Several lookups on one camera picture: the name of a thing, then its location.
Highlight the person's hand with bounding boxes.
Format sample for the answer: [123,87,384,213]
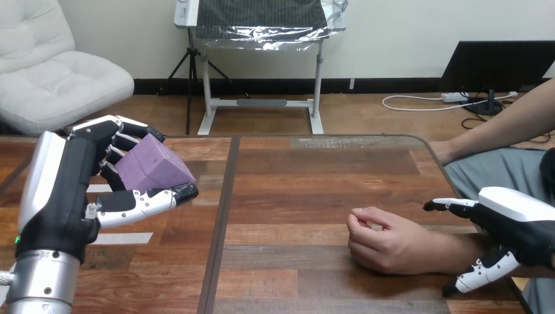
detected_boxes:
[429,140,457,166]
[346,206,441,277]

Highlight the tangle of cables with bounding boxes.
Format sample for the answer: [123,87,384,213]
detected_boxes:
[381,88,552,145]

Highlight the person's forearm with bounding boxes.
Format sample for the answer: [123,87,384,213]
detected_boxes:
[438,233,555,279]
[450,78,555,162]

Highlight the purple block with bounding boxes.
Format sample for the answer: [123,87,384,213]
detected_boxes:
[115,133,197,193]

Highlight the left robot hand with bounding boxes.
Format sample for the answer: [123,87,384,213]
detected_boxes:
[16,114,200,264]

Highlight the black tripod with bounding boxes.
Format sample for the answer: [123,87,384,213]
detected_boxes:
[156,26,251,135]

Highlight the white cushioned chair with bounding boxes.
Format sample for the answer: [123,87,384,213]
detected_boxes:
[0,0,135,136]

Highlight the white desk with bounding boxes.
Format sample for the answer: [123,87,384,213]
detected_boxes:
[173,0,348,135]

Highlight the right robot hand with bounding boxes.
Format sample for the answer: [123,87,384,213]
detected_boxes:
[422,186,555,298]

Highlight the dark screen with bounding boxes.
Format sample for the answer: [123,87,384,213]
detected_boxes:
[441,41,555,116]

